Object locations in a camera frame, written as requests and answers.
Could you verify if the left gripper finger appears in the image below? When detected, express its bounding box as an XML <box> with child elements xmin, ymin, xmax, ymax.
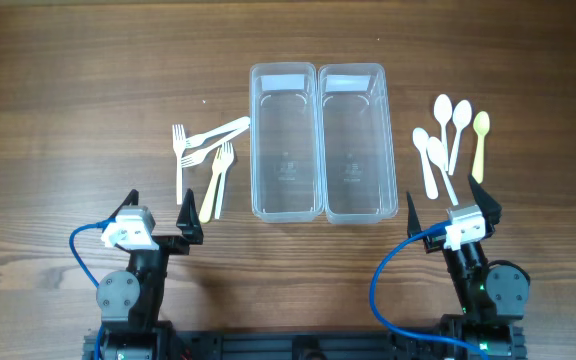
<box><xmin>176</xmin><ymin>189</ymin><xmax>203</xmax><ymax>238</ymax></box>
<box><xmin>110</xmin><ymin>189</ymin><xmax>139</xmax><ymax>219</ymax></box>

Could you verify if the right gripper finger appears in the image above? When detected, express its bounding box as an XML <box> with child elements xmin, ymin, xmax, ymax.
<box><xmin>468</xmin><ymin>175</ymin><xmax>502</xmax><ymax>225</ymax></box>
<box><xmin>406</xmin><ymin>192</ymin><xmax>422</xmax><ymax>238</ymax></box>

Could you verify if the yellow plastic fork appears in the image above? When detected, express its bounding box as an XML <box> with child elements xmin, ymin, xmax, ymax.
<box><xmin>199</xmin><ymin>147</ymin><xmax>223</xmax><ymax>223</ymax></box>

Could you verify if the white fork angled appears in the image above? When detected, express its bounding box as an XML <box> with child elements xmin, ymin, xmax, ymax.
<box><xmin>178</xmin><ymin>127</ymin><xmax>248</xmax><ymax>168</ymax></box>

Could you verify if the white fork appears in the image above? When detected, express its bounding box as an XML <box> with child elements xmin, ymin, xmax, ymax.
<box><xmin>214</xmin><ymin>142</ymin><xmax>234</xmax><ymax>219</ymax></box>
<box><xmin>172</xmin><ymin>124</ymin><xmax>186</xmax><ymax>205</ymax></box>

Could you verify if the white spoon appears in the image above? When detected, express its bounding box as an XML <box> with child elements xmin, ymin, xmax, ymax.
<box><xmin>426</xmin><ymin>137</ymin><xmax>459</xmax><ymax>206</ymax></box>
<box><xmin>433</xmin><ymin>94</ymin><xmax>453</xmax><ymax>157</ymax></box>
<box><xmin>412</xmin><ymin>127</ymin><xmax>438</xmax><ymax>200</ymax></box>
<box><xmin>448</xmin><ymin>100</ymin><xmax>472</xmax><ymax>176</ymax></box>

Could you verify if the yellow plastic spoon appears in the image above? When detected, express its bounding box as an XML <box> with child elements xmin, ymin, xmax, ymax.
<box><xmin>471</xmin><ymin>111</ymin><xmax>490</xmax><ymax>183</ymax></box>

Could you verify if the light blue plastic fork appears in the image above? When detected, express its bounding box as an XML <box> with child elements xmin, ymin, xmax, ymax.
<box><xmin>185</xmin><ymin>116</ymin><xmax>250</xmax><ymax>149</ymax></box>

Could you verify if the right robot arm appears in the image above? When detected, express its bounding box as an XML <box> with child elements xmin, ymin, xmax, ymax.
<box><xmin>407</xmin><ymin>176</ymin><xmax>531</xmax><ymax>359</ymax></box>

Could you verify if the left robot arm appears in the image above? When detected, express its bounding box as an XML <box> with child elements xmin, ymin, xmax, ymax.
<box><xmin>90</xmin><ymin>189</ymin><xmax>204</xmax><ymax>359</ymax></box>

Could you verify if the right clear plastic container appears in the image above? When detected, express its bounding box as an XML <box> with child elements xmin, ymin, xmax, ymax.
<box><xmin>318</xmin><ymin>63</ymin><xmax>398</xmax><ymax>225</ymax></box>

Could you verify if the clear plastic container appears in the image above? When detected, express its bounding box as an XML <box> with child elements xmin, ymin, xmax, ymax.
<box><xmin>318</xmin><ymin>63</ymin><xmax>398</xmax><ymax>225</ymax></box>
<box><xmin>250</xmin><ymin>62</ymin><xmax>323</xmax><ymax>223</ymax></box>

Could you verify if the left clear plastic container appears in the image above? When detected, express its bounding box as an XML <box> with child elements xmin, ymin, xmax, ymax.
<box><xmin>250</xmin><ymin>62</ymin><xmax>323</xmax><ymax>223</ymax></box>

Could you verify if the left blue cable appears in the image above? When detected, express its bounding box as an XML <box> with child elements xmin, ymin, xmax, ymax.
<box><xmin>68</xmin><ymin>219</ymin><xmax>114</xmax><ymax>360</ymax></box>

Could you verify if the blue cable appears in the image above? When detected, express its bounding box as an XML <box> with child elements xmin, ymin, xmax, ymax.
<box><xmin>368</xmin><ymin>222</ymin><xmax>492</xmax><ymax>360</ymax></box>
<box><xmin>68</xmin><ymin>219</ymin><xmax>114</xmax><ymax>360</ymax></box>

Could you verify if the right blue cable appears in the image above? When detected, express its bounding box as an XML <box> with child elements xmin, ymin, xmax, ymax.
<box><xmin>368</xmin><ymin>222</ymin><xmax>492</xmax><ymax>360</ymax></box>

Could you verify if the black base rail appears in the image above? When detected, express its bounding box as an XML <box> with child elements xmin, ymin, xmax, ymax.
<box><xmin>82</xmin><ymin>327</ymin><xmax>528</xmax><ymax>360</ymax></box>

